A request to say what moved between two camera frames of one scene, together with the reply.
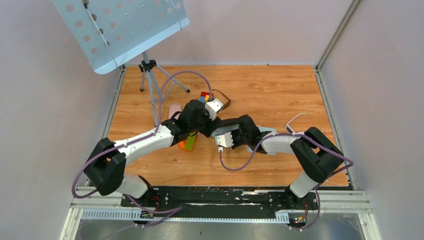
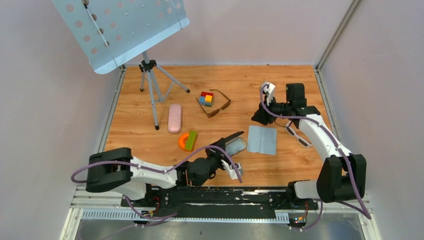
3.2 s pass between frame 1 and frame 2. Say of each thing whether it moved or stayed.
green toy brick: stayed
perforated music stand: stayed
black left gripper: moved
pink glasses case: stayed
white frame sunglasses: stayed
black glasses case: moved
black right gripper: moved
